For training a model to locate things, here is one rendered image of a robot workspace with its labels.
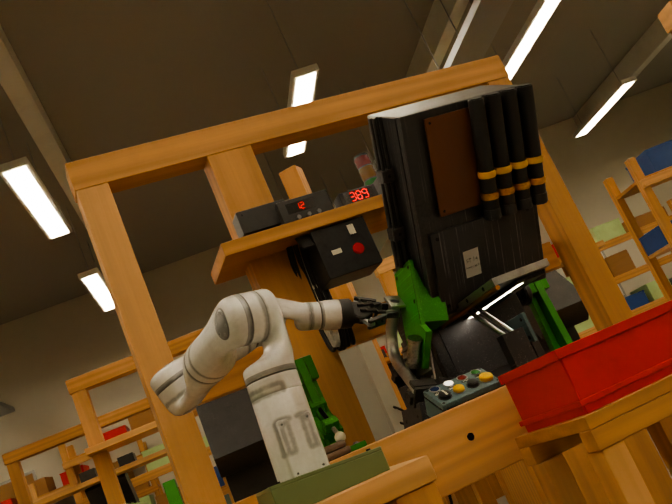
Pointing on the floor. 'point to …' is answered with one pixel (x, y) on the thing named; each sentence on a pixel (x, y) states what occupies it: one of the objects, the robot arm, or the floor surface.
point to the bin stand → (603, 446)
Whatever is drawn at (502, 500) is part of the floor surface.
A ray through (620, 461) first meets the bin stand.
